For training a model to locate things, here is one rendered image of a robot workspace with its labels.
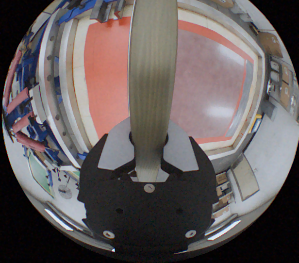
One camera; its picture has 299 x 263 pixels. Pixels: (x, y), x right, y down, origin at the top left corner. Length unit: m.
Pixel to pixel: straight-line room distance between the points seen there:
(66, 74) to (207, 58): 0.39
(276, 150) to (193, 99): 3.58
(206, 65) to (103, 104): 0.31
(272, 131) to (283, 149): 0.88
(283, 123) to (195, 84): 3.47
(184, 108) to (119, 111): 0.19
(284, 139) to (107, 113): 3.76
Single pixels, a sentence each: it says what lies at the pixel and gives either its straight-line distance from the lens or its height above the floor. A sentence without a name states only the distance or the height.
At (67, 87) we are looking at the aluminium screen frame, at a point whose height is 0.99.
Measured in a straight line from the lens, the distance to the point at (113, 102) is 0.28.
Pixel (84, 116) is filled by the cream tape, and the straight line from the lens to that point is 0.36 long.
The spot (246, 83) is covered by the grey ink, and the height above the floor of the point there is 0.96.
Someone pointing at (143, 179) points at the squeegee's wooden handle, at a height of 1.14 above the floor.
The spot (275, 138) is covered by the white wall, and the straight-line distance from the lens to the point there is 3.66.
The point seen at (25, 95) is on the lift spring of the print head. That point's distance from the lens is 0.55.
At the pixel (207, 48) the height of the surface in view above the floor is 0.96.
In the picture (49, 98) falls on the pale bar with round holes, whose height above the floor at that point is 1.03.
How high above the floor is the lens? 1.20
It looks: 61 degrees down
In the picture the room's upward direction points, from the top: 178 degrees clockwise
